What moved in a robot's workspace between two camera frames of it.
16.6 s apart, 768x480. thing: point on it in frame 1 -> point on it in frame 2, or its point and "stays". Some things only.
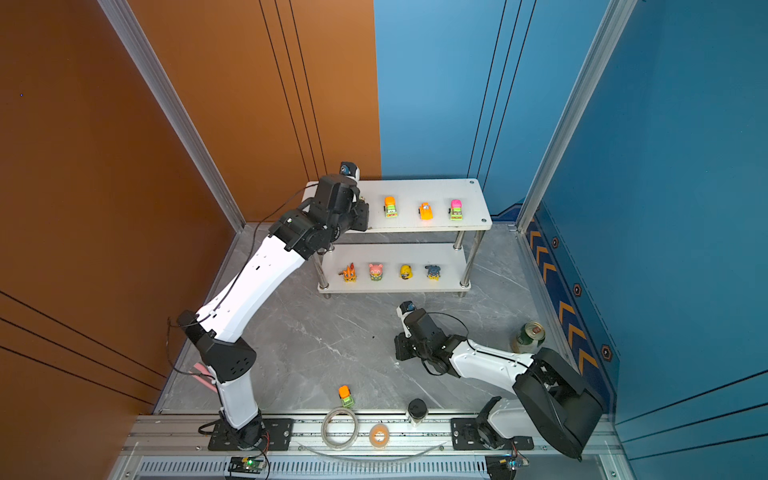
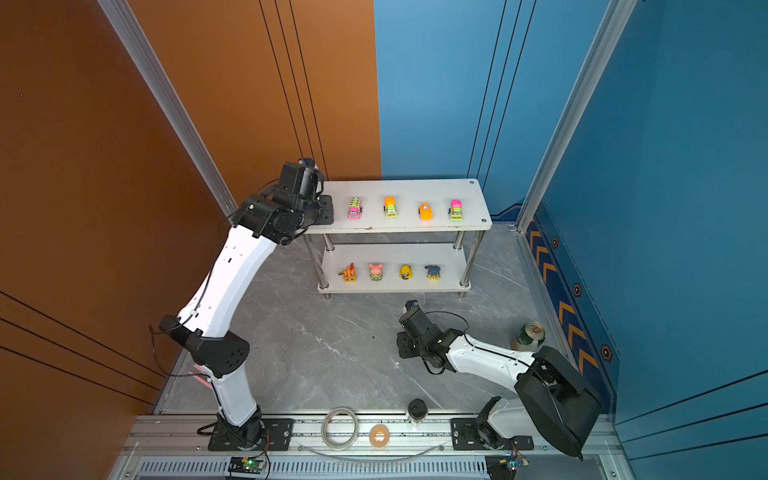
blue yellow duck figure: x=434 y=272 stays
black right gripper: x=400 y=342 stays
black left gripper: x=361 y=209 -> x=325 y=202
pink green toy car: x=455 y=210 stays
